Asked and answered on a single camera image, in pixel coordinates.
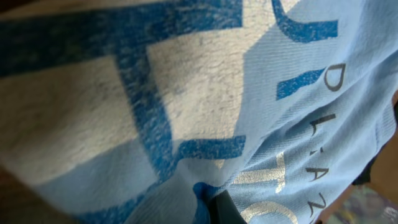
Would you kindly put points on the light blue t-shirt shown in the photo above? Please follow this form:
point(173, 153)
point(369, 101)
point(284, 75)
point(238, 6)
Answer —
point(144, 111)

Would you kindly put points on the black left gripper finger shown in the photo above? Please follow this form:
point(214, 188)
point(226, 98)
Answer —
point(223, 211)

